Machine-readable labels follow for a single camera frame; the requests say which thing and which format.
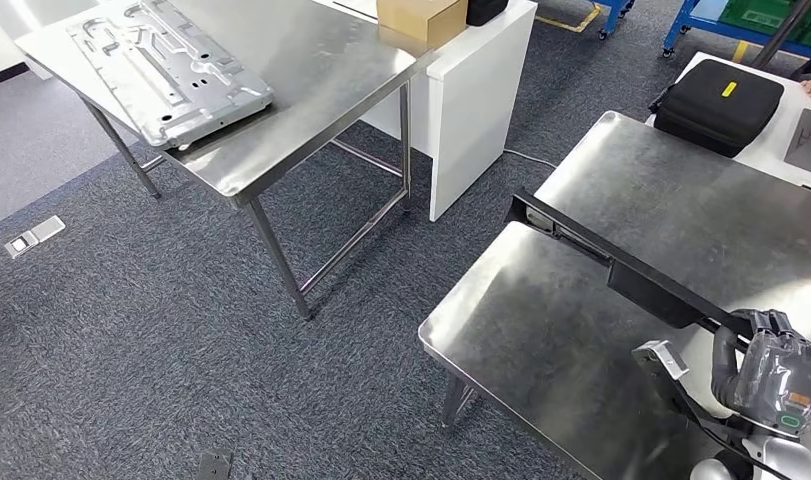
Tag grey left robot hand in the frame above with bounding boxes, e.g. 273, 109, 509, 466
196, 449, 235, 480

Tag green board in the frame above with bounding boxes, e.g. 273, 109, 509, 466
718, 0, 811, 49

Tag white desk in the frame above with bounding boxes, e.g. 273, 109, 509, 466
312, 0, 539, 224
644, 50, 811, 197

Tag stainless steel workbench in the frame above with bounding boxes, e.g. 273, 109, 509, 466
417, 109, 811, 480

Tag brown cardboard box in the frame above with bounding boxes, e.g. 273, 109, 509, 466
375, 0, 470, 50

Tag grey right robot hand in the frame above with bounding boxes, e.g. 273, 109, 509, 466
710, 307, 811, 439

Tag dark metal pole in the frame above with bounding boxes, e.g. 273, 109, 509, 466
751, 0, 811, 72

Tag blue wheeled rack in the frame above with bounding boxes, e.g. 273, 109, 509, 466
661, 0, 811, 62
589, 0, 638, 42

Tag black plastic panel part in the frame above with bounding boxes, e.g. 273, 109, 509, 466
504, 188, 759, 340

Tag small black pouch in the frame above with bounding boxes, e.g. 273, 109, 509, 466
465, 0, 511, 28

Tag silver floor socket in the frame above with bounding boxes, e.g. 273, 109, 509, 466
3, 214, 68, 260

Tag stainless steel table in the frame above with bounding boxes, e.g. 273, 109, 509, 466
14, 0, 441, 323

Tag grey laptop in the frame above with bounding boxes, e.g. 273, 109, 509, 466
783, 107, 811, 181

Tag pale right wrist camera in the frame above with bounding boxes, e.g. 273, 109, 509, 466
631, 339, 751, 444

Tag stamped silver metal panel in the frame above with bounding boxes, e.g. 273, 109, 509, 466
65, 0, 276, 150

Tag black case with yellow label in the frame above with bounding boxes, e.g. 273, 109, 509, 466
648, 58, 787, 160

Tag white floor cable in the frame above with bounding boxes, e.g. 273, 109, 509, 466
502, 148, 561, 171

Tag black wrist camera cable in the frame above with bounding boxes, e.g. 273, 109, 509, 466
699, 410, 800, 480

